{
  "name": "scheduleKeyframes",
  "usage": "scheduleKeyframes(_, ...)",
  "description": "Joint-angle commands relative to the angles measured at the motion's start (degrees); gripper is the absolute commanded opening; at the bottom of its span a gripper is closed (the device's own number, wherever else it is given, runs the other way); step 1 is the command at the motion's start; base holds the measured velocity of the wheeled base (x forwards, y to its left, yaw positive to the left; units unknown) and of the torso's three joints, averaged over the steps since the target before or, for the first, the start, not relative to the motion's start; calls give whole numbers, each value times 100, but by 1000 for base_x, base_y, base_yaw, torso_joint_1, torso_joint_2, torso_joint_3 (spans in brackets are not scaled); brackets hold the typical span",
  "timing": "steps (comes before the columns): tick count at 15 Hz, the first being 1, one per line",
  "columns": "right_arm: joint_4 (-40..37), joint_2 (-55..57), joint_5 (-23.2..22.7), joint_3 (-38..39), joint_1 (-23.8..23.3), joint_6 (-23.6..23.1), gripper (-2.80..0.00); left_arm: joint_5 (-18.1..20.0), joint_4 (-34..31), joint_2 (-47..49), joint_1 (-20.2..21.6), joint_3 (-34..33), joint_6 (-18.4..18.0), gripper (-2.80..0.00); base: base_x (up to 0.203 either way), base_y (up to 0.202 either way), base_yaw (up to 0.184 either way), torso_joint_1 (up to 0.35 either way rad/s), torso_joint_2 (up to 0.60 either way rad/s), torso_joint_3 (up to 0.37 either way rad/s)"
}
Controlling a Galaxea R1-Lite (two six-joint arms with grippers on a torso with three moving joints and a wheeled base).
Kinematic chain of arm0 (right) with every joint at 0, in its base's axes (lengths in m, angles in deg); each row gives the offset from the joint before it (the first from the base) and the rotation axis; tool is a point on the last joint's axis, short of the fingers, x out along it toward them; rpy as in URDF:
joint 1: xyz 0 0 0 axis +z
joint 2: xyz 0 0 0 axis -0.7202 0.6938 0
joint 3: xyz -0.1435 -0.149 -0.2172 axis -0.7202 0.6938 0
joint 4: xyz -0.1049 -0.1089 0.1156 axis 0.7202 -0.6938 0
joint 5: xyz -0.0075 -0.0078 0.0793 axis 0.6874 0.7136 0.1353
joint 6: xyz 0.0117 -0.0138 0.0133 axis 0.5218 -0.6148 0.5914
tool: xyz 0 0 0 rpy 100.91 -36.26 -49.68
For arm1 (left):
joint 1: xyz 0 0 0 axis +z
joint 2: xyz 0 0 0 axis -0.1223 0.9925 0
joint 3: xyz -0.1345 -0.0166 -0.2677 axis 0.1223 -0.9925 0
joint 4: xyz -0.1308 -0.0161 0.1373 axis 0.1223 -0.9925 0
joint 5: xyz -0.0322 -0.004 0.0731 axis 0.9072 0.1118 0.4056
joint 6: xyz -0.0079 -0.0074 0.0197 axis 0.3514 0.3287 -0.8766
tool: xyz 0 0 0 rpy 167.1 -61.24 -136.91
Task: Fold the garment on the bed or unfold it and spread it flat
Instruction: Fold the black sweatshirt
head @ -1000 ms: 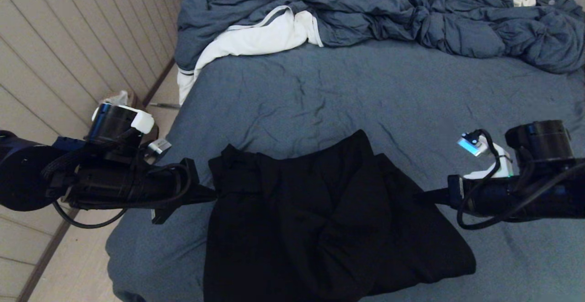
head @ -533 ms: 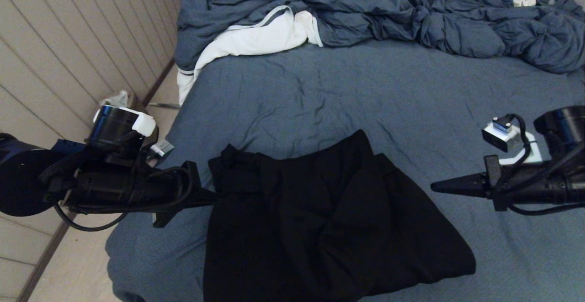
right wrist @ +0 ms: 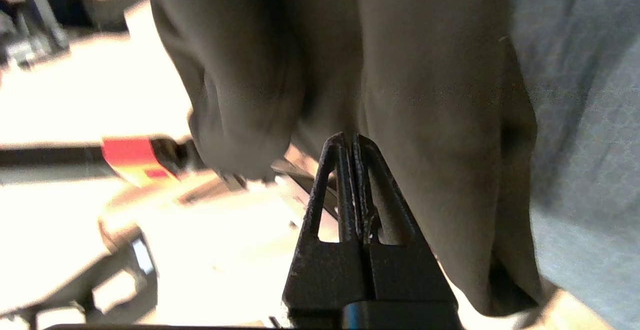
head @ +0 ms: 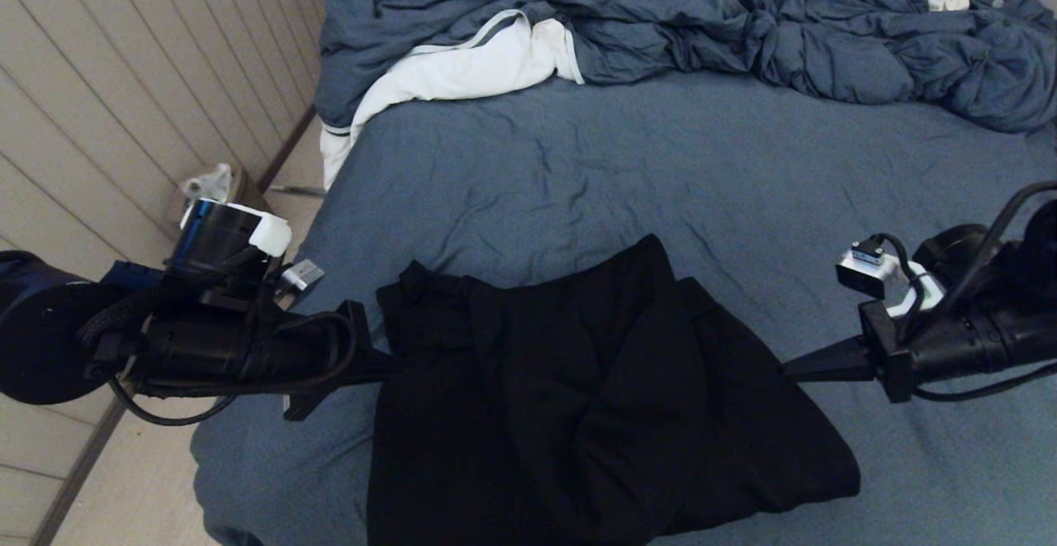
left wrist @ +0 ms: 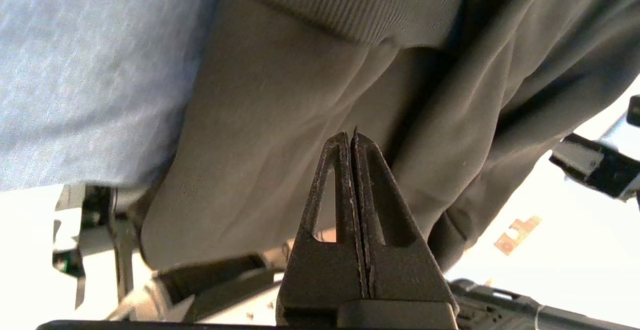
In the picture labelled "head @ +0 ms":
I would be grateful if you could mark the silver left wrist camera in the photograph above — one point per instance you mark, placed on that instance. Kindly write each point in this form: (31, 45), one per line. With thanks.
(301, 276)

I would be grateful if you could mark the white plastic bin bag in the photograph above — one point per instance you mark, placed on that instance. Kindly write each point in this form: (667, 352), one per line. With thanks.
(206, 182)

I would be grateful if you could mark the black hooded sweatshirt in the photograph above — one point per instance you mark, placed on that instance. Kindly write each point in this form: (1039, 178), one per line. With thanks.
(578, 414)

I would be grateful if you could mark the brown trash bin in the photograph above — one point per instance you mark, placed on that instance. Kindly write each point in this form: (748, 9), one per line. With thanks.
(248, 191)

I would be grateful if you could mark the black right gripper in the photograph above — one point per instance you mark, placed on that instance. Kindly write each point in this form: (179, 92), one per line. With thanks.
(974, 344)

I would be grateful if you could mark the blue bed sheet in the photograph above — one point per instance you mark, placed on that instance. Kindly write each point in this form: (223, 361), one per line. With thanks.
(661, 174)

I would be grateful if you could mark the crumpled blue duvet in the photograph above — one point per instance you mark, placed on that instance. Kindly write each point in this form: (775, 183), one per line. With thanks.
(702, 21)

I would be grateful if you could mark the white garment with dark stripe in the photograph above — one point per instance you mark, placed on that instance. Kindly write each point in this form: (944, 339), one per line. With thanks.
(429, 79)

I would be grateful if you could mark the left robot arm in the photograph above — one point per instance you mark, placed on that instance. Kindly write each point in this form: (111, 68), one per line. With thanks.
(41, 339)

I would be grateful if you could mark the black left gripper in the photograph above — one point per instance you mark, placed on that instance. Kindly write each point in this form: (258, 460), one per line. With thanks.
(239, 356)

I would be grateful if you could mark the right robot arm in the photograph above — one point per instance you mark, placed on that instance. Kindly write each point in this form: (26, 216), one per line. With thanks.
(958, 249)

